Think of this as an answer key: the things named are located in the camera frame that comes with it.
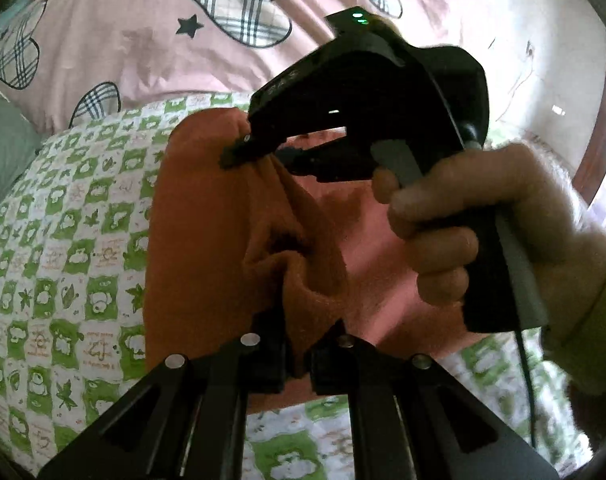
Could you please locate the green white patterned bedsheet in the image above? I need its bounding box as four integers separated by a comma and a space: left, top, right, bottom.
0, 93, 592, 479

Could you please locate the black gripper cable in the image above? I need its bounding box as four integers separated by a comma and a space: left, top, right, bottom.
512, 326, 540, 451

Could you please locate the pink heart print quilt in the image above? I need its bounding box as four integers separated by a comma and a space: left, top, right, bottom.
0, 0, 467, 136

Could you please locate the person's right hand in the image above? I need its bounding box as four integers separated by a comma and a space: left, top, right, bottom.
373, 143, 606, 341

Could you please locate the sage green pillow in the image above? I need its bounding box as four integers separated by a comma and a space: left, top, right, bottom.
0, 99, 41, 203

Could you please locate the rust orange knit sweater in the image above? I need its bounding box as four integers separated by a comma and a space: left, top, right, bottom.
143, 108, 478, 367

